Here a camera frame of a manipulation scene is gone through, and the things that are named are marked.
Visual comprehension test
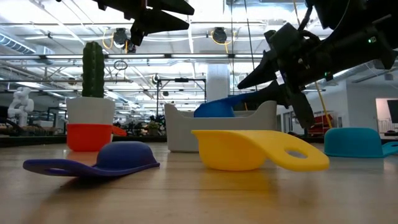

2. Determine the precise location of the small potted plant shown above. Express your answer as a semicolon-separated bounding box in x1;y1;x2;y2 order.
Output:
147;120;160;136

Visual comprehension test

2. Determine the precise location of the grey plastic basket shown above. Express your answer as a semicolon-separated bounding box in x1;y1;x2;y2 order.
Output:
164;100;278;153

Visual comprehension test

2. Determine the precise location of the yellow cable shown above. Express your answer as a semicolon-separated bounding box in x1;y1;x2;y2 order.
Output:
314;81;333;130

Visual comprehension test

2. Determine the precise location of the red measuring cup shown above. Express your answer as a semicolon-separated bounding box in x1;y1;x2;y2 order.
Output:
66;123;128;152

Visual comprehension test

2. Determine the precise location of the black hanging cable reel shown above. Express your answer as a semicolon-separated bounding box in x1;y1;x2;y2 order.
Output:
212;27;228;45
112;27;137;54

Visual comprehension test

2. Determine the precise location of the white hexagonal plant pot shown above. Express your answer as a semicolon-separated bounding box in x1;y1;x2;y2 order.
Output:
65;96;116;126

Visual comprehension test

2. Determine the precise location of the large blue measuring cup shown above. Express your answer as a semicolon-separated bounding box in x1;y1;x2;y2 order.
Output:
193;91;259;118

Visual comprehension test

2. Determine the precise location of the yellow measuring cup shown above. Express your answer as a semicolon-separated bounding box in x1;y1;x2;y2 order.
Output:
190;129;330;172

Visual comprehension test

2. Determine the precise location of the white building column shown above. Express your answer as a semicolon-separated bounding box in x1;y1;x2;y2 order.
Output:
206;63;231;104

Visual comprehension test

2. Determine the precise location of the black monitor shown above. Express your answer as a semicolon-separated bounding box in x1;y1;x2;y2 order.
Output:
386;99;398;124

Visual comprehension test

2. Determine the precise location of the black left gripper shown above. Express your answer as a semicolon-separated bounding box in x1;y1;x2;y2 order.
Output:
93;0;196;47

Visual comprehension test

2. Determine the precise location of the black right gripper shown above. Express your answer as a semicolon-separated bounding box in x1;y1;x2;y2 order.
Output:
237;22;328;129

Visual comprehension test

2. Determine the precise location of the black gantry stand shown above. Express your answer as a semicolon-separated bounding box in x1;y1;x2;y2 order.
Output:
155;77;207;113

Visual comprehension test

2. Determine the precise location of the small navy measuring cup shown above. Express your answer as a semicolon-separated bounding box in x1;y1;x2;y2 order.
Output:
22;141;161;179

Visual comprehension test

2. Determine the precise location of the teal measuring cup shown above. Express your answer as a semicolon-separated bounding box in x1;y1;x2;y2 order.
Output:
323;127;398;159

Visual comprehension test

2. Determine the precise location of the red tool cart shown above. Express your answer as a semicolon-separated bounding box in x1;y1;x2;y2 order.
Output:
306;113;336;135

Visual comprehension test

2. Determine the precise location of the white humanoid robot figure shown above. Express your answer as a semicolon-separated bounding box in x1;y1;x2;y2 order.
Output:
7;86;35;127

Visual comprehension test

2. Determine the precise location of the green cactus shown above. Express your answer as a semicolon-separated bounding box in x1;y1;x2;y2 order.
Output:
81;40;106;99

